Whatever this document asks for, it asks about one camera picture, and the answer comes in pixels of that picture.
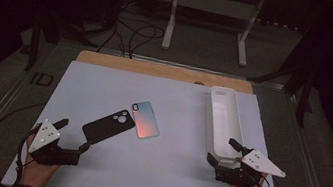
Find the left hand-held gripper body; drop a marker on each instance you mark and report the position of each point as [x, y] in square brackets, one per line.
[56, 155]

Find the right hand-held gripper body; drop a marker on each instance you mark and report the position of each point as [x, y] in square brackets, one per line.
[235, 177]

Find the white plastic bin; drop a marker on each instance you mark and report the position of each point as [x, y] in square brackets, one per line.
[225, 123]

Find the black phone case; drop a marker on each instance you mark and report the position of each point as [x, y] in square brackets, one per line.
[106, 128]

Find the blue pink gradient phone case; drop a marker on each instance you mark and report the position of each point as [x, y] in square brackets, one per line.
[146, 120]

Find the person's left hand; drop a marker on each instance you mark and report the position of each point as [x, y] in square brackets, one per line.
[37, 174]

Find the white table board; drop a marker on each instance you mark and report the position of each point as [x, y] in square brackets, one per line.
[148, 171]

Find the black tripod stand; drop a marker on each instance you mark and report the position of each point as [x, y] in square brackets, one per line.
[36, 42]
[304, 95]

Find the white metal stand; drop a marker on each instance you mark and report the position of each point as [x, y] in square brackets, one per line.
[215, 5]

